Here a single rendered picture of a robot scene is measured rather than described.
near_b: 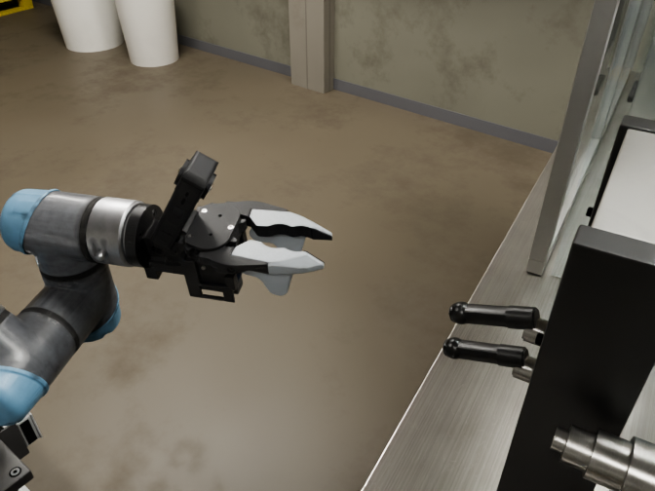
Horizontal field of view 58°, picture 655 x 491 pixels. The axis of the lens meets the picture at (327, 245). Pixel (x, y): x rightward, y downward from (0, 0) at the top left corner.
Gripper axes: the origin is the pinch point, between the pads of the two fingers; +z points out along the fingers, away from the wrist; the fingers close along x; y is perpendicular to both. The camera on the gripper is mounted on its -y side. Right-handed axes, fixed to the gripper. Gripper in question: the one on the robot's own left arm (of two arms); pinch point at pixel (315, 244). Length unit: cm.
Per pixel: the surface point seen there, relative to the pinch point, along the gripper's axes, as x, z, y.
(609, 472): 27.2, 21.2, -14.4
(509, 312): 20.2, 16.1, -16.8
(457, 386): -9.1, 18.4, 35.1
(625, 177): 14.8, 21.1, -22.6
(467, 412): -4.5, 19.9, 34.5
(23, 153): -196, -224, 152
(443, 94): -294, 9, 148
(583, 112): -43, 32, 7
